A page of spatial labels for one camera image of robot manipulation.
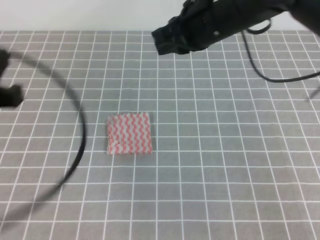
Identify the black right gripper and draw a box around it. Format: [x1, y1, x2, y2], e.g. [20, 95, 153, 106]
[151, 0, 272, 56]

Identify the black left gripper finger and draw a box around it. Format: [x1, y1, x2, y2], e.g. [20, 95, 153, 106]
[0, 49, 11, 77]
[0, 84, 24, 108]

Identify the pink white wavy striped towel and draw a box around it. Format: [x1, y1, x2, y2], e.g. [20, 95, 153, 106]
[106, 112, 153, 155]

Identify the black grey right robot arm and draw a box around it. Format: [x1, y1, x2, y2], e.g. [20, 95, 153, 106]
[151, 0, 320, 55]

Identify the black right camera cable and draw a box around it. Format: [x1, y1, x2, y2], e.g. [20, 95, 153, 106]
[241, 18, 320, 83]

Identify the black camera cable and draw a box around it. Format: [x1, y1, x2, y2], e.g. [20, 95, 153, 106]
[0, 51, 88, 226]
[241, 18, 320, 83]

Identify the black left camera cable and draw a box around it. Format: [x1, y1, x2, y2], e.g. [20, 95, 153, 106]
[0, 51, 88, 226]

